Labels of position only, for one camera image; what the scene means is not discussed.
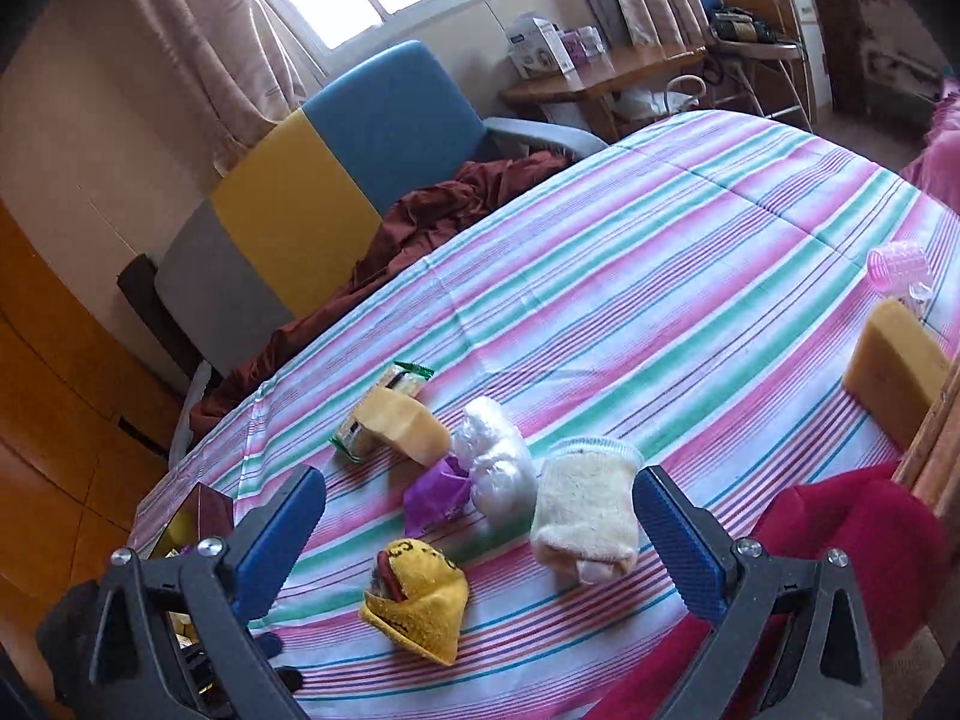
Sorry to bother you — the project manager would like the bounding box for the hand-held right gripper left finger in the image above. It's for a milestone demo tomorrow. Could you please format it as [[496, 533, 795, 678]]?
[[36, 465, 327, 720]]

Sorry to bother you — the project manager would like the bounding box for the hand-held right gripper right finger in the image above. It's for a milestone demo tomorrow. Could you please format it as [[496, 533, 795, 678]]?
[[634, 465, 886, 720]]

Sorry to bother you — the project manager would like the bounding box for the gold-lined dark red box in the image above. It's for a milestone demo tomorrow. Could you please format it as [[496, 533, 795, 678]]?
[[142, 484, 239, 661]]

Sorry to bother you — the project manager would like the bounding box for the cream knitted sock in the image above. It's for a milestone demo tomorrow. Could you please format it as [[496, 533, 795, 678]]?
[[531, 436, 646, 586]]

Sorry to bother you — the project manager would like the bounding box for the green snack packet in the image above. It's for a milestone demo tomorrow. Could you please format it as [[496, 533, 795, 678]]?
[[330, 360, 436, 462]]

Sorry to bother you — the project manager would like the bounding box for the small yellow wedge sponge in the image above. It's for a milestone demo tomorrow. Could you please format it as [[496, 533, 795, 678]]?
[[352, 386, 453, 466]]

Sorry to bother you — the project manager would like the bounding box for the white pillow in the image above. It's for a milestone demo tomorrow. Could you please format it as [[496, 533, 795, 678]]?
[[169, 364, 207, 466]]

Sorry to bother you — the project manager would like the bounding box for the yellow printed sock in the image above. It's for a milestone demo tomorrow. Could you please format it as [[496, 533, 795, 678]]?
[[358, 538, 470, 667]]

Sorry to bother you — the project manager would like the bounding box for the red cloth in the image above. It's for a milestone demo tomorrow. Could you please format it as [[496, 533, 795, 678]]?
[[585, 461, 946, 720]]

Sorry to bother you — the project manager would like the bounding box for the purple wrapper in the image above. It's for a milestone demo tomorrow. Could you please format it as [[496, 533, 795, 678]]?
[[403, 456, 473, 533]]

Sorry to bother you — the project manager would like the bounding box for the white plastic bag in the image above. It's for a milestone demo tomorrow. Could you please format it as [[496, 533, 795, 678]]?
[[450, 396, 539, 530]]

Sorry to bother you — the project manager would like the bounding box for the wooden wardrobe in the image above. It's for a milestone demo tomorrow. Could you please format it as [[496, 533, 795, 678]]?
[[0, 195, 181, 720]]

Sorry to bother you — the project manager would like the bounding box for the striped bed sheet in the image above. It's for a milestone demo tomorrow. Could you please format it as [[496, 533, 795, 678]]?
[[127, 109, 960, 720]]

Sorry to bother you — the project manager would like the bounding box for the large yellow sponge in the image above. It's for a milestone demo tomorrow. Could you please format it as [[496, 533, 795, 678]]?
[[844, 298, 953, 451]]

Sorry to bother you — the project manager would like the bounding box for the grey yellow blue sofa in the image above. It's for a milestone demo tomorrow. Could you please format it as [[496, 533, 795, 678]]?
[[154, 40, 608, 380]]

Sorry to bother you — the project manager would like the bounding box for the dark red blanket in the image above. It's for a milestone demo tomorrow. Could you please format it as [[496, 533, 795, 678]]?
[[187, 150, 578, 436]]

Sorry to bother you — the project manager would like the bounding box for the pink hair roller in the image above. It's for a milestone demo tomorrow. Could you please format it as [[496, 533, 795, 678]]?
[[866, 240, 933, 297]]

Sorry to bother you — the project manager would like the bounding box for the wooden desk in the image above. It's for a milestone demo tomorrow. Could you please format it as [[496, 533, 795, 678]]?
[[499, 41, 710, 143]]

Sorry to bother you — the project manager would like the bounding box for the pink bedding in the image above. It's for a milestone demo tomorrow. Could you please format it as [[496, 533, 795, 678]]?
[[896, 79, 960, 218]]

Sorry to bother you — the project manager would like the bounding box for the purple small box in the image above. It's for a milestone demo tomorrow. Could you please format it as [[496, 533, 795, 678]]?
[[559, 26, 608, 65]]

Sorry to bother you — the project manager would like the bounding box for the white cardboard box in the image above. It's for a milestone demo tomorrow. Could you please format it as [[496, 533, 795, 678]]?
[[506, 15, 571, 80]]

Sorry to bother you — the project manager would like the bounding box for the white cabinet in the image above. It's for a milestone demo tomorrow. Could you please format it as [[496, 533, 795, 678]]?
[[795, 0, 833, 110]]

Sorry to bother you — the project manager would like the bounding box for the white handled bag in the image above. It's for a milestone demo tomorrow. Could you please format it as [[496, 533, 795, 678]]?
[[615, 75, 713, 121]]

